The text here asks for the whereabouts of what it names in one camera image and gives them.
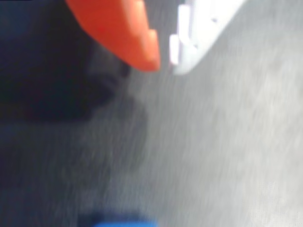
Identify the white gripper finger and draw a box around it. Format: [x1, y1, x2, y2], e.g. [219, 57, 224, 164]
[169, 0, 246, 76]

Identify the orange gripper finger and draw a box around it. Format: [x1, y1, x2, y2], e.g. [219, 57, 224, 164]
[65, 0, 161, 73]

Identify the blue cube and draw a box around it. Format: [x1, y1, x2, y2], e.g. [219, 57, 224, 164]
[78, 212, 160, 227]

